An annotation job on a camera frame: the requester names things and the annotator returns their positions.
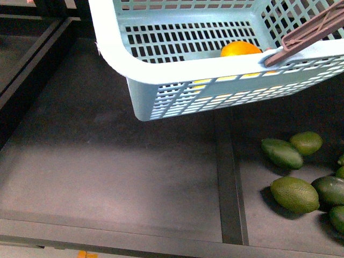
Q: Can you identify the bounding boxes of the light blue plastic basket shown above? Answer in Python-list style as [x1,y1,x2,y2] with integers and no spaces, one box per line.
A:
[89,1,343,121]

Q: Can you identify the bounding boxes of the yellow mango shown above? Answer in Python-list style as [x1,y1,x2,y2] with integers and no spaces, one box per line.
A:
[220,41,262,57]

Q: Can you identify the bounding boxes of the brown basket handle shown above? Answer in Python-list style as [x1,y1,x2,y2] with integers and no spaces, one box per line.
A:
[264,1,343,67]

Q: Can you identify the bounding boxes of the dark green avocado upper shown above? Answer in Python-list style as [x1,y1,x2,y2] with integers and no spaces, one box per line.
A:
[261,138,304,170]

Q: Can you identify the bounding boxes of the dark green avocado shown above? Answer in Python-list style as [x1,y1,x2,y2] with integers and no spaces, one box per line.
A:
[261,138,304,170]
[311,176,343,207]

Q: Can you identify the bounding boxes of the black shelf divider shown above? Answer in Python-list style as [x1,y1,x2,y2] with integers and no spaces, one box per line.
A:
[214,109,249,245]

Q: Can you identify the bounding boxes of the green lime upper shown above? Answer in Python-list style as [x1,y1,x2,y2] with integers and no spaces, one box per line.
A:
[289,131,323,156]

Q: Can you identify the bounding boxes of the green lime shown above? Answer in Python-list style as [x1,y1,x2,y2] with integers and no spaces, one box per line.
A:
[328,205,344,234]
[289,131,323,156]
[270,176,320,214]

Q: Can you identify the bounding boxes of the green lime lower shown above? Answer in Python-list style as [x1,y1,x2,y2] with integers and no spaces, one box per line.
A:
[270,176,320,214]

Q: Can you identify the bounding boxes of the dark green avocado right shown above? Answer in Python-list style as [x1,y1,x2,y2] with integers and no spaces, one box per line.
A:
[311,176,343,207]

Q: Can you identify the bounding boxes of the green lime bottom right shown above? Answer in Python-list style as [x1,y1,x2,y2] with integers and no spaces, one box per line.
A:
[328,205,344,234]

